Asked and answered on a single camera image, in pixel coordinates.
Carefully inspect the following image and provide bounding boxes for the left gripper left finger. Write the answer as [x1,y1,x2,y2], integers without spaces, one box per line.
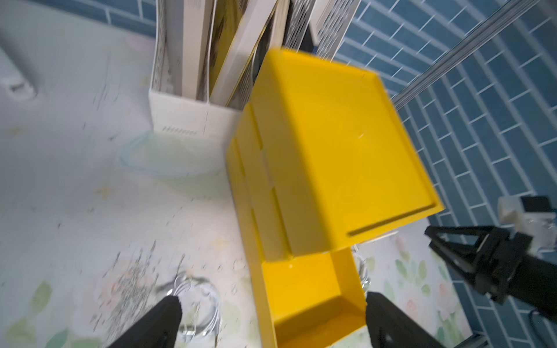
[109,296,182,348]

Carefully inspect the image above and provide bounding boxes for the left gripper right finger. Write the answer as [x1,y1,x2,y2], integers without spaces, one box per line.
[366,291,443,348]

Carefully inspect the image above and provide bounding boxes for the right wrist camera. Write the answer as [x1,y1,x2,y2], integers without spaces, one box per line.
[498,196,556,256]

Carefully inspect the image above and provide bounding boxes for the yellow drawer cabinet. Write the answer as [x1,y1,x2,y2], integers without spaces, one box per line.
[226,49,443,262]

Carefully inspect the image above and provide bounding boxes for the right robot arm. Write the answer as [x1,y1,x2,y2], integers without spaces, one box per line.
[424,226,556,323]

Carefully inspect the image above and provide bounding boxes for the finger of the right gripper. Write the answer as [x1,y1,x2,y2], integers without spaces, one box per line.
[424,226,494,287]

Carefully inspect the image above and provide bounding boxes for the white earphones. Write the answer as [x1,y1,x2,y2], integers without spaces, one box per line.
[351,245,371,293]
[155,272,221,347]

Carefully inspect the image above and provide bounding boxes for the yellow bottom drawer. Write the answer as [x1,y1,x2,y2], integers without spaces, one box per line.
[249,249,366,347]

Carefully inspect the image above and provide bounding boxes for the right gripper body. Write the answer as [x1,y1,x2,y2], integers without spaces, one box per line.
[472,226,533,305]

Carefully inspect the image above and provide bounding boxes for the white rectangular small device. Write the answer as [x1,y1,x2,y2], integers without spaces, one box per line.
[1,37,38,102]

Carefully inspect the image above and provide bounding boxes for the white file organizer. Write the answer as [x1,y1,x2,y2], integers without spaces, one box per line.
[149,1,359,141]

